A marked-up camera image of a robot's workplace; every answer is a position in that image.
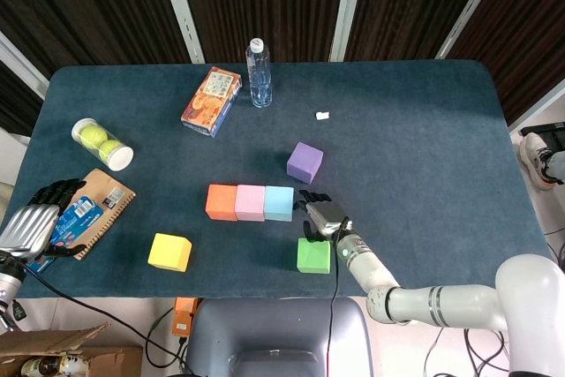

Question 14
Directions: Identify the black right hand cable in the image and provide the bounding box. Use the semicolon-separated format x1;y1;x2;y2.
325;216;352;377

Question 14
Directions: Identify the green foam cube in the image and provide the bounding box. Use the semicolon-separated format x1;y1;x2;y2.
296;238;332;275

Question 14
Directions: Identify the grey chair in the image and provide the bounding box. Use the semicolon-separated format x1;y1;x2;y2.
185;297;374;377

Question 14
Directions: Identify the black floor cable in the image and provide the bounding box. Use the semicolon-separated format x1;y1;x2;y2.
144;305;189;370
422;326;516;377

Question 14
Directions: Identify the teal table cloth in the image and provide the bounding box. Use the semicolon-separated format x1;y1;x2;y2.
0;58;557;301

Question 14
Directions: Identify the brown cardboard box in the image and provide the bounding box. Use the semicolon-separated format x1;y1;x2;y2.
0;322;145;377

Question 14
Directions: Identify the light blue foam cube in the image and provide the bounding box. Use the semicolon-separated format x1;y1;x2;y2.
263;185;295;222

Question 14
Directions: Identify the orange foam cube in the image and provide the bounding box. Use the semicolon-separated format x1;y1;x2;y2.
205;184;239;222

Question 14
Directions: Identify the yellow-green tennis ball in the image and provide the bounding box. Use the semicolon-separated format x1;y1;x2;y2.
99;139;125;163
79;124;109;151

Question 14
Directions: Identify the blue cookie packet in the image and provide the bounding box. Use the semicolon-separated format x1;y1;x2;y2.
26;194;106;273

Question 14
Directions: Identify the clear plastic water bottle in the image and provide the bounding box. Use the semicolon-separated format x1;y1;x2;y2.
245;37;274;109

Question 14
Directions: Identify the blue orange biscuit box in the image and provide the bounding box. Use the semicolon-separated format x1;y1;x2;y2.
180;66;244;139

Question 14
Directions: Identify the yellow foam cube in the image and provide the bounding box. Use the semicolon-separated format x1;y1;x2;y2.
147;232;193;273

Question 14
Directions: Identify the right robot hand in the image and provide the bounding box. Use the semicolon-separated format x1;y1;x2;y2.
294;189;353;245

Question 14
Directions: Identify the purple foam cube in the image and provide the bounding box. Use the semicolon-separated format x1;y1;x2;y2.
286;141;325;185

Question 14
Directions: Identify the brown spiral notebook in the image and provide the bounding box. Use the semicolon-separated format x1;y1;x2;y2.
38;168;137;261

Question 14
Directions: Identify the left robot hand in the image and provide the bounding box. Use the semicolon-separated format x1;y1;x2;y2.
0;177;89;263

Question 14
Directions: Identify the white orange sneaker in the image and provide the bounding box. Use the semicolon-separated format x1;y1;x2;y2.
523;132;565;192

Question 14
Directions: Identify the clear tennis ball tube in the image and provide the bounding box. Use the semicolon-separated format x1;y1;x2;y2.
71;117;135;172

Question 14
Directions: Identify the pink foam cube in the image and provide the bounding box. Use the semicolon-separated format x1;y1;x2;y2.
235;184;267;222

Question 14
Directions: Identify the white partition post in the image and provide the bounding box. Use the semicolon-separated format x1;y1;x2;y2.
434;0;513;60
0;30;49;100
154;0;207;64
328;0;376;63
507;85;565;133

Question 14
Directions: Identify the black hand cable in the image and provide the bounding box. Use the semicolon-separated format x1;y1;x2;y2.
17;261;191;372
325;216;352;377

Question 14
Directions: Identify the black rectangular object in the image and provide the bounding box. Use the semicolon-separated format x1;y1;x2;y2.
519;122;565;153

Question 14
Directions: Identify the labelled glass bottle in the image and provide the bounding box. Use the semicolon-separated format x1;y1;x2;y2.
19;353;87;377

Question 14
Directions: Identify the black left hand cable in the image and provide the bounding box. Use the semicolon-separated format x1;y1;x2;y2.
17;261;191;372

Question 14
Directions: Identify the orange power strip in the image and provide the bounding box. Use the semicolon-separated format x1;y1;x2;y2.
171;296;200;337

